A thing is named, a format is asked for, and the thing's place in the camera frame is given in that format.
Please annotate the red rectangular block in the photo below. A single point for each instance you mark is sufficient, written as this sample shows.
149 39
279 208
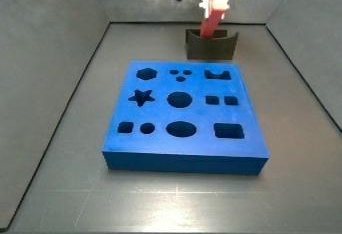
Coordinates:
211 20

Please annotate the blue shape-sorting board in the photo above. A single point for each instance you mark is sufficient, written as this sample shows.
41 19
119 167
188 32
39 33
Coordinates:
184 119

